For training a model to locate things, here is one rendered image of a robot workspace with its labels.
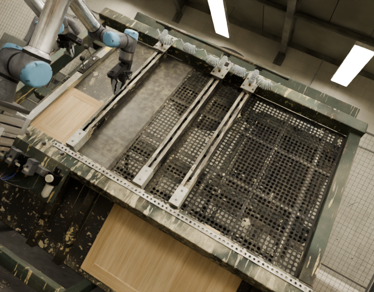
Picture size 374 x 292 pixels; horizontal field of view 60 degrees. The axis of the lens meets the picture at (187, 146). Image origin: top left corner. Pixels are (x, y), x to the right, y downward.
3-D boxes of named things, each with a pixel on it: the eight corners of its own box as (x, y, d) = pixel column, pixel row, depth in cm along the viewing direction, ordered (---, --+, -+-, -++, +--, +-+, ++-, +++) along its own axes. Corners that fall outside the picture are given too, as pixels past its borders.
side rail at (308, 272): (290, 283, 174) (298, 278, 165) (342, 141, 231) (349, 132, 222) (305, 291, 173) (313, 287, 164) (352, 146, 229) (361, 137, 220)
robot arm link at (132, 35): (120, 26, 169) (132, 28, 176) (116, 47, 173) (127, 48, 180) (131, 32, 165) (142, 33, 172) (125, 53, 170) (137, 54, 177)
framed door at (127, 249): (81, 266, 208) (80, 267, 206) (122, 190, 209) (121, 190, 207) (205, 349, 188) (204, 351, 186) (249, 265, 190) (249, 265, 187)
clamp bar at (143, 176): (130, 184, 192) (127, 164, 172) (219, 68, 253) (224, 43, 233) (144, 193, 190) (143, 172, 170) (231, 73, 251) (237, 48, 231)
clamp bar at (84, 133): (65, 147, 203) (55, 123, 183) (165, 44, 264) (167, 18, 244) (78, 154, 200) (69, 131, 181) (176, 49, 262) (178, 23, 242)
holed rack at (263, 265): (52, 145, 197) (52, 144, 196) (56, 142, 199) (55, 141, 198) (310, 295, 161) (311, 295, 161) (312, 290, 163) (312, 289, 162)
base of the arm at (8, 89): (-7, 96, 132) (5, 75, 132) (-33, 81, 136) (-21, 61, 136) (19, 106, 147) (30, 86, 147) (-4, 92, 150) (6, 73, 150)
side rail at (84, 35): (-2, 113, 220) (-8, 102, 211) (101, 29, 277) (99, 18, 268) (5, 116, 219) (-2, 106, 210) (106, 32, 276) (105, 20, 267)
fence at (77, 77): (23, 123, 210) (21, 120, 207) (113, 44, 259) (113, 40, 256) (29, 127, 209) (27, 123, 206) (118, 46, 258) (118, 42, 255)
